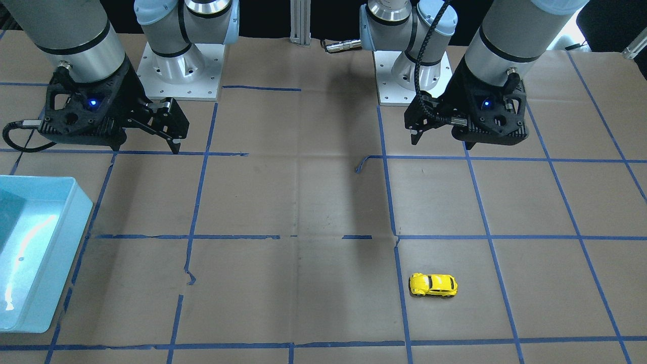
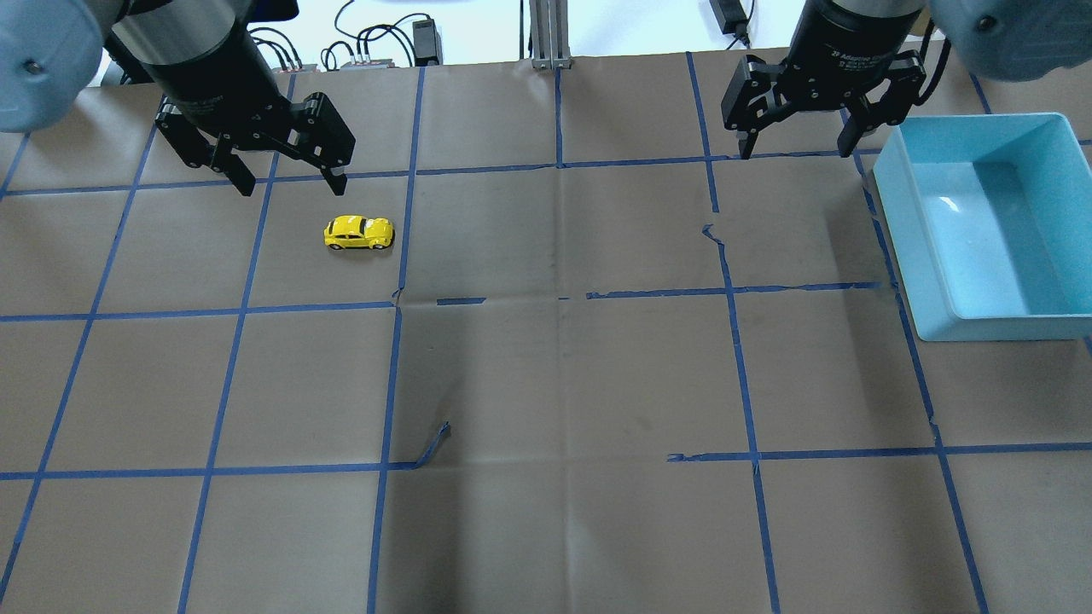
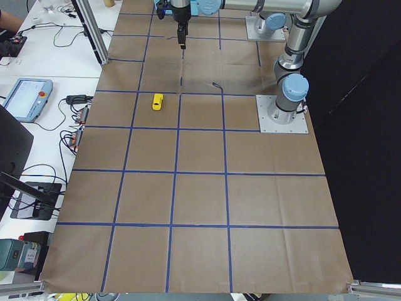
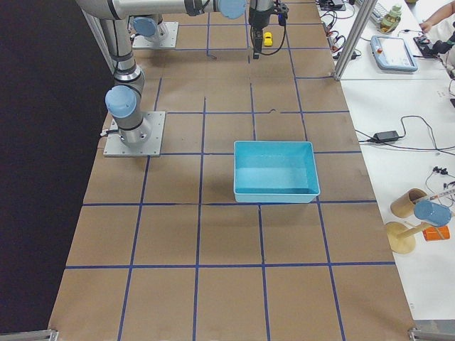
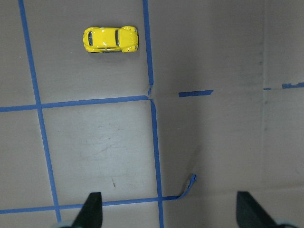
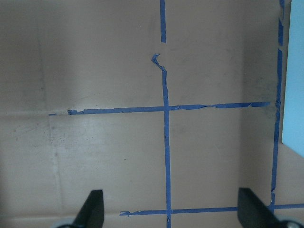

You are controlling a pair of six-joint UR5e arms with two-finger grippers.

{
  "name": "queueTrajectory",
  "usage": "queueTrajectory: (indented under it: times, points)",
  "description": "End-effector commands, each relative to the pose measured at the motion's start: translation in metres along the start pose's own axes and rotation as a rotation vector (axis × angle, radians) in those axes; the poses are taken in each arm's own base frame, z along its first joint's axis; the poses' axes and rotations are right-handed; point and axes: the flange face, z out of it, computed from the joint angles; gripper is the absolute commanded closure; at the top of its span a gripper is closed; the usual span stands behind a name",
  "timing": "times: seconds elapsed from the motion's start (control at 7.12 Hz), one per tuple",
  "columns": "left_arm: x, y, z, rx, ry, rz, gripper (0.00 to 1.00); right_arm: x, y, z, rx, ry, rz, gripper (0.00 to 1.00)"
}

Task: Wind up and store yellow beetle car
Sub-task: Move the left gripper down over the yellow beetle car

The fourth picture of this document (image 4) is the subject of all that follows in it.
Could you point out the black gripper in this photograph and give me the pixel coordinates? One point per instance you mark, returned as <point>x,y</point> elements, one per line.
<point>258,20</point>

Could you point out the blue plastic cup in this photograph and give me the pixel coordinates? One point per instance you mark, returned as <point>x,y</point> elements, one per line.
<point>433,213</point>

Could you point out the black power adapter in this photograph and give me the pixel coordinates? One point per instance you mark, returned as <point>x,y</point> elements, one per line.
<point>386,136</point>

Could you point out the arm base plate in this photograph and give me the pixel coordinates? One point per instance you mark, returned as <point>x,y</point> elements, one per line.
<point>152,36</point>
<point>146,140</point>

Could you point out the green toy figure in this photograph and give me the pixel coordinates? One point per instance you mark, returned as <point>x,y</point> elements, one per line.
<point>391,19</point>

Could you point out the light blue plastic bin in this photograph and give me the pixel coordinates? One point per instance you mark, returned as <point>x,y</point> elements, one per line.
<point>275,172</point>

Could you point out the blue teach pendant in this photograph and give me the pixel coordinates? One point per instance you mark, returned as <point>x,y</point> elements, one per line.
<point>392,53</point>

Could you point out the orange plastic cup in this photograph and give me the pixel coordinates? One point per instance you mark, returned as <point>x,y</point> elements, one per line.
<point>436,233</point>

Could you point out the wooden stand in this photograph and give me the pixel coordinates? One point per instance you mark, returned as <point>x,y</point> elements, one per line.
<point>401,236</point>

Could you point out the aluminium frame post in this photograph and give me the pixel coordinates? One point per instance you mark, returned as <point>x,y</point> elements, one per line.
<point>358,26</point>

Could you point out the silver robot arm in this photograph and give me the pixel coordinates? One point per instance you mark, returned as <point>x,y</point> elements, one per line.
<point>123,101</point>
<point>229,9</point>

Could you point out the yellow beetle toy car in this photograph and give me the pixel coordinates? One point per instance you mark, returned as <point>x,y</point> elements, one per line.
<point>267,39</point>

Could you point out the wooden cup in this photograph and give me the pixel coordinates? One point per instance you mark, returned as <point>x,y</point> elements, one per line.
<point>403,207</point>

